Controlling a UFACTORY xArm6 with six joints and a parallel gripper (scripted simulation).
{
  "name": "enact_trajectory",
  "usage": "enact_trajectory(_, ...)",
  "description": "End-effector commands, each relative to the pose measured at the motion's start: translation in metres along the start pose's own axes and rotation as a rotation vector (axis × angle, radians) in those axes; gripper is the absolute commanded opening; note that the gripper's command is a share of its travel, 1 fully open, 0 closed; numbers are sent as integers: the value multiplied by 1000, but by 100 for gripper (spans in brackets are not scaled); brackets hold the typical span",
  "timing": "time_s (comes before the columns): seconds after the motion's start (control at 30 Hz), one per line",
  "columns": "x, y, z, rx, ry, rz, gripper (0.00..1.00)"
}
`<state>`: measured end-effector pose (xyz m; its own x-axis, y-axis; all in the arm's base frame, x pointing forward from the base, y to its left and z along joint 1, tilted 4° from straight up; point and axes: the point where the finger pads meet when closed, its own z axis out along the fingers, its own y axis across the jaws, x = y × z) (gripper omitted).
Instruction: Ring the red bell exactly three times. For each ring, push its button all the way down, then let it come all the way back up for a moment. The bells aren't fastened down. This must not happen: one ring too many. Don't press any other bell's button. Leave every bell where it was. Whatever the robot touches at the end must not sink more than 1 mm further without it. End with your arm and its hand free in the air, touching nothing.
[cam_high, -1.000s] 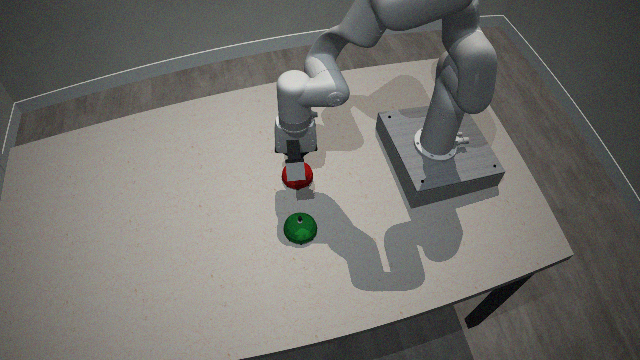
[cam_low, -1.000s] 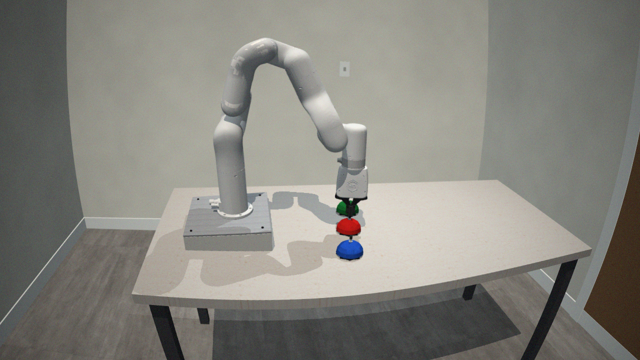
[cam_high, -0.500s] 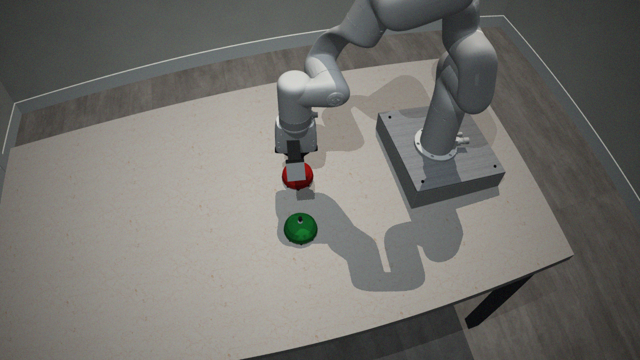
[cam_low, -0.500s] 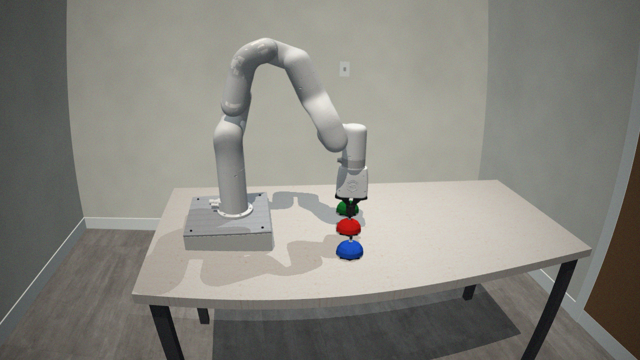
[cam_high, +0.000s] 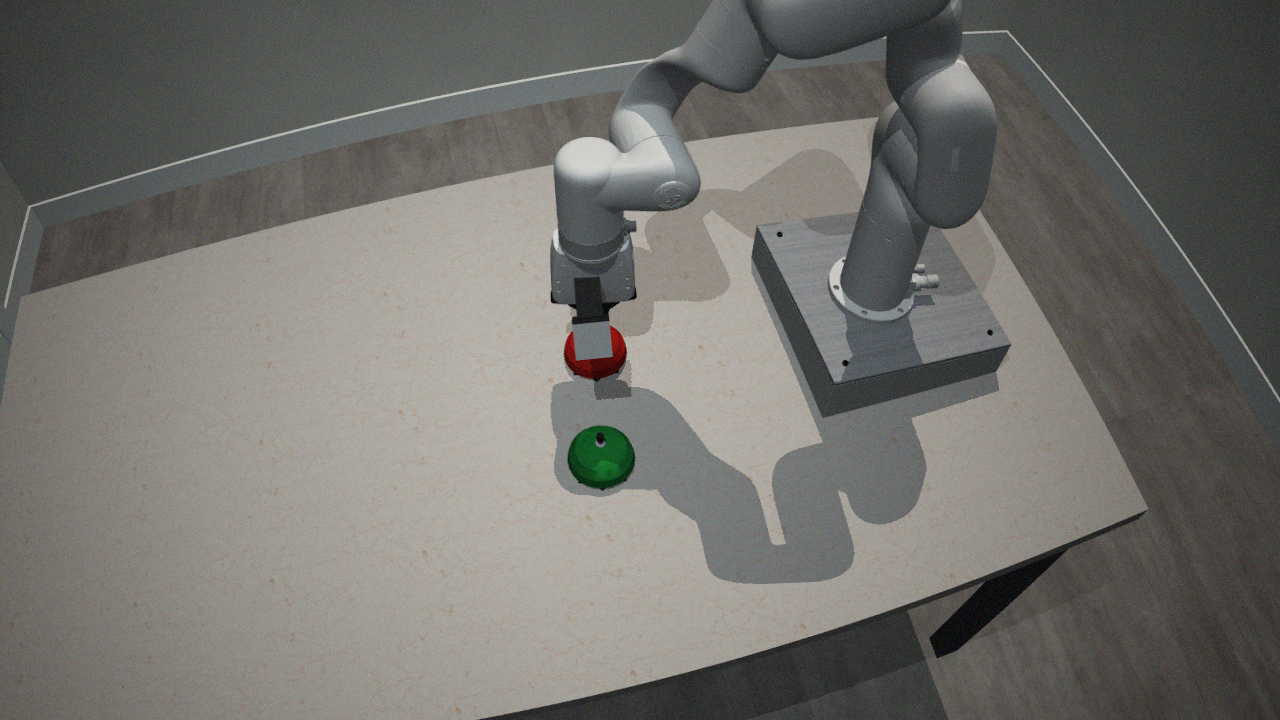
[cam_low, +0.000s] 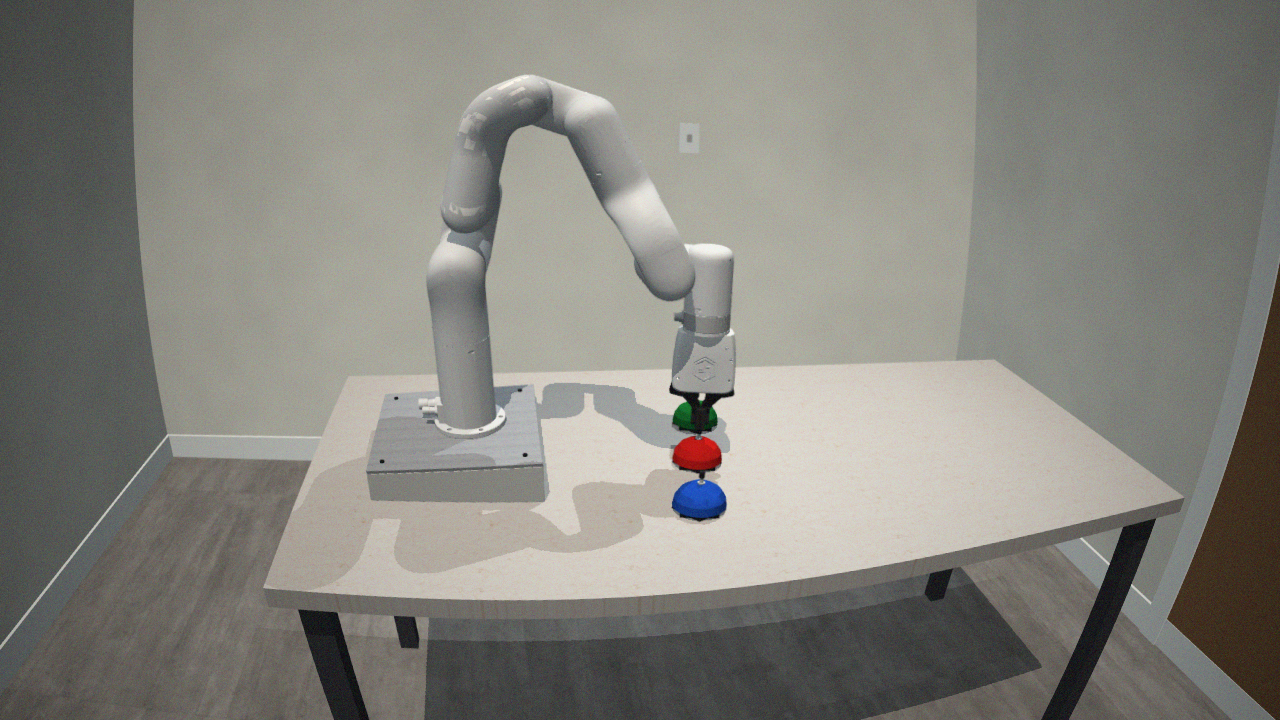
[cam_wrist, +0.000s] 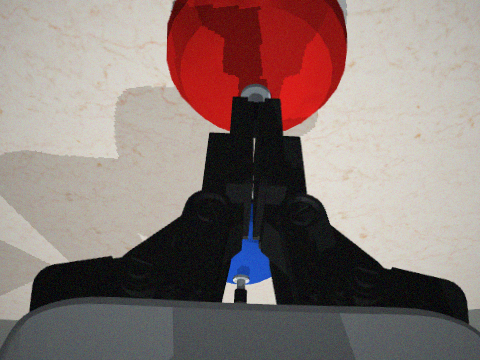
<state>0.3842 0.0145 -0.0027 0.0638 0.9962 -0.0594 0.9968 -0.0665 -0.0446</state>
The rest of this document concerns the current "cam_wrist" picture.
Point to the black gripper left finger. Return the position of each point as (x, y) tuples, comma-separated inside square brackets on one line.
[(189, 259)]

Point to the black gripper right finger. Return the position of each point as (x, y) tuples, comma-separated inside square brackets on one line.
[(324, 267)]

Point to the red dome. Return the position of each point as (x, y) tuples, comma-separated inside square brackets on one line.
[(293, 50)]

